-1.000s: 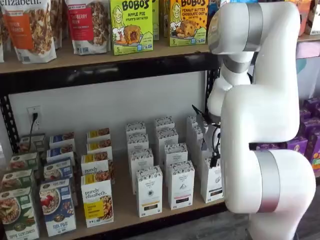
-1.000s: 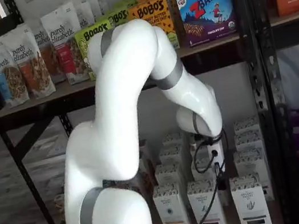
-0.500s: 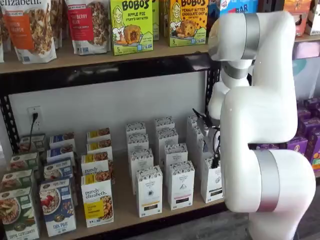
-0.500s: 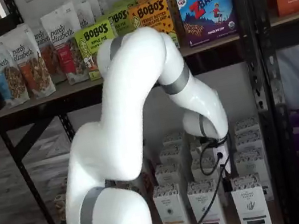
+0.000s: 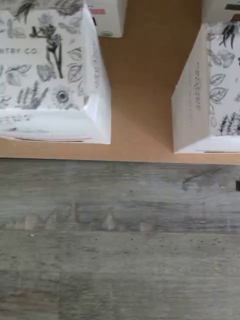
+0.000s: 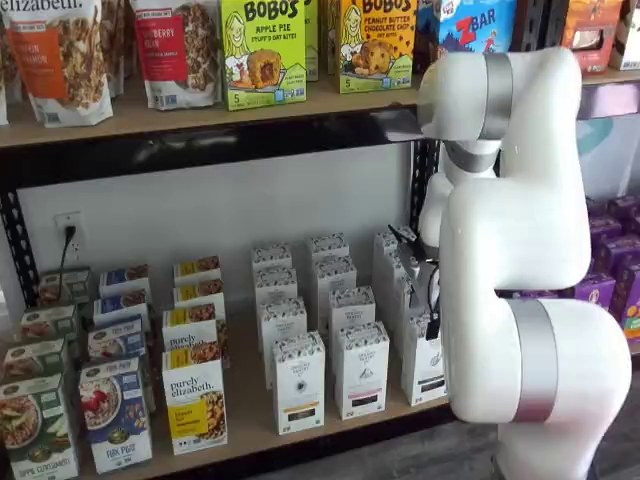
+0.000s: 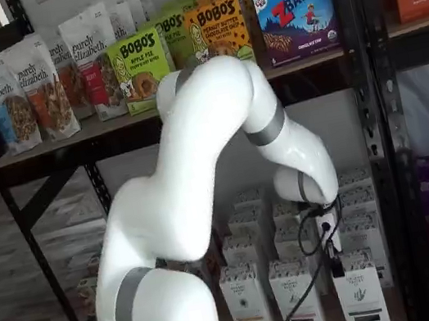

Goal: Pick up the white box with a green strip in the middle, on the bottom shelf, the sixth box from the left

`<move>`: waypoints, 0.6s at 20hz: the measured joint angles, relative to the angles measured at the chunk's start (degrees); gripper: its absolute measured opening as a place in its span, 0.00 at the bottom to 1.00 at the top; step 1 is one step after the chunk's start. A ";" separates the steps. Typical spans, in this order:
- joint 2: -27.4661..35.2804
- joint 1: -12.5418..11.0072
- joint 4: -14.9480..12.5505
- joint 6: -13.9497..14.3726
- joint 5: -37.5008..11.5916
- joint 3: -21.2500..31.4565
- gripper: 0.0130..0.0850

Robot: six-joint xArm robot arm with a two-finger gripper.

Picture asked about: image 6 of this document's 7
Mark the red label granola bag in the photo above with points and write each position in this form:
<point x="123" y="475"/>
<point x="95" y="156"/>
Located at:
<point x="170" y="50"/>

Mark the green apple cinnamon oatmeal box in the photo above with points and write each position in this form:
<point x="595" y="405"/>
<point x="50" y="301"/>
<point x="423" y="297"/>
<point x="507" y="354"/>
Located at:
<point x="32" y="360"/>
<point x="35" y="430"/>
<point x="77" y="287"/>
<point x="47" y="322"/>

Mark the orange Annie's snack box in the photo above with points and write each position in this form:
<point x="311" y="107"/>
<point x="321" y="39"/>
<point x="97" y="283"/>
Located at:
<point x="587" y="30"/>

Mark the blue label granola bag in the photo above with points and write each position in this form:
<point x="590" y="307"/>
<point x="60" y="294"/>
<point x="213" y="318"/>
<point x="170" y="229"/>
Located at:
<point x="2" y="75"/>

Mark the blue Z Bar snack box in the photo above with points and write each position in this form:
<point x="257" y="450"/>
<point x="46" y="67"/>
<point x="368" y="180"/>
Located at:
<point x="470" y="25"/>

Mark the white tea box pink strip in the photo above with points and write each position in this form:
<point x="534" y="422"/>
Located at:
<point x="327" y="245"/>
<point x="361" y="370"/>
<point x="332" y="280"/>
<point x="352" y="310"/>

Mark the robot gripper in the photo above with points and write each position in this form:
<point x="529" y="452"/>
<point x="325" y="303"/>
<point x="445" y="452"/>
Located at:
<point x="416" y="275"/>

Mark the white tea box orange strip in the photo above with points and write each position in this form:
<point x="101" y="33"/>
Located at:
<point x="275" y="285"/>
<point x="271" y="255"/>
<point x="297" y="380"/>
<point x="282" y="320"/>

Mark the yellow label purely elizabeth box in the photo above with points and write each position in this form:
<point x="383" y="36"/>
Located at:
<point x="197" y="295"/>
<point x="192" y="395"/>
<point x="197" y="267"/>
<point x="190" y="332"/>

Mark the yellow Bobo's peanut butter box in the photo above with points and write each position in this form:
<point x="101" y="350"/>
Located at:
<point x="377" y="55"/>

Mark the orange label granola bag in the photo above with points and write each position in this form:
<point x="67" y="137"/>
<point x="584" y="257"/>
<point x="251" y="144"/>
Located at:
<point x="65" y="60"/>
<point x="119" y="45"/>

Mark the white tea box green strip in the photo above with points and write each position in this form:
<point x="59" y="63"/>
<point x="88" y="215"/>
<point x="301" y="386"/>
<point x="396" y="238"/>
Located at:
<point x="382" y="245"/>
<point x="425" y="370"/>
<point x="401" y="300"/>
<point x="392" y="270"/>

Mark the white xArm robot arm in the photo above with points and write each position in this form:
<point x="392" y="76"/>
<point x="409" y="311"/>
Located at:
<point x="525" y="225"/>

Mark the black metal shelving rack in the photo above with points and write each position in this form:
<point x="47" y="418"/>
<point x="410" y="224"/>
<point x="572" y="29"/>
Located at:
<point x="610" y="100"/>
<point x="200" y="147"/>

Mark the white snack box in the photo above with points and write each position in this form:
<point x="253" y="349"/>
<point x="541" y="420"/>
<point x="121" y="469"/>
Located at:
<point x="629" y="35"/>

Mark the green Bobo's apple pie box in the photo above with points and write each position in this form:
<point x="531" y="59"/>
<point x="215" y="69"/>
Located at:
<point x="312" y="40"/>
<point x="265" y="60"/>

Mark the white wall outlet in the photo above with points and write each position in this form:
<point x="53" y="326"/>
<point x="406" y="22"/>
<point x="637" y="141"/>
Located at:
<point x="77" y="250"/>

